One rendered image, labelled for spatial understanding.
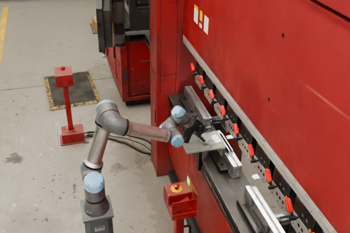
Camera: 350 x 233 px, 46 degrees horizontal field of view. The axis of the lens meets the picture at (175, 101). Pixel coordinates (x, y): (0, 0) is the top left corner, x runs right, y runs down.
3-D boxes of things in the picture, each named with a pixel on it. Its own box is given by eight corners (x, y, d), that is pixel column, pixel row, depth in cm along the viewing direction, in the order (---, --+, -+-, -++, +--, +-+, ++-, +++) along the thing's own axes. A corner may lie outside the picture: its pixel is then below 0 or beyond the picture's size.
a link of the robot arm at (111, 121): (107, 119, 212) (188, 136, 235) (103, 108, 221) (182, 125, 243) (100, 137, 216) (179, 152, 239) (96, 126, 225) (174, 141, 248)
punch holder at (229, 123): (224, 125, 253) (227, 102, 244) (237, 124, 255) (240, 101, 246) (234, 139, 240) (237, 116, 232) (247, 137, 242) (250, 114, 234)
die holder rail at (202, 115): (184, 96, 343) (184, 86, 338) (190, 95, 344) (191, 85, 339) (203, 129, 301) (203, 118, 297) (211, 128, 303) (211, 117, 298)
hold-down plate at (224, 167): (204, 145, 284) (204, 142, 283) (212, 144, 286) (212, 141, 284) (220, 173, 260) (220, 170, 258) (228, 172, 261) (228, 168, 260)
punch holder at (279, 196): (269, 192, 203) (274, 166, 195) (285, 189, 205) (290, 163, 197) (284, 214, 191) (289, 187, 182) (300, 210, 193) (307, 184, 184)
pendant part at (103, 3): (99, 31, 364) (96, -9, 345) (113, 31, 365) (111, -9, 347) (98, 52, 325) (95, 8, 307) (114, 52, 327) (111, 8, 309)
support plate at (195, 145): (178, 138, 272) (178, 136, 272) (216, 132, 279) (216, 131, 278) (186, 154, 257) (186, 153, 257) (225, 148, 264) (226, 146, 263)
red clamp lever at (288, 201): (285, 198, 180) (291, 221, 177) (293, 196, 181) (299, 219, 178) (283, 198, 181) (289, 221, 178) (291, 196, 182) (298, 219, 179)
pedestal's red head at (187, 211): (163, 198, 270) (163, 178, 261) (186, 194, 274) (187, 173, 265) (172, 221, 253) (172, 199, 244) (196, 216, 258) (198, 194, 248)
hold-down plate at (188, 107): (178, 100, 337) (179, 96, 336) (185, 99, 339) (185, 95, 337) (189, 119, 313) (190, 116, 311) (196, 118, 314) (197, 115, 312)
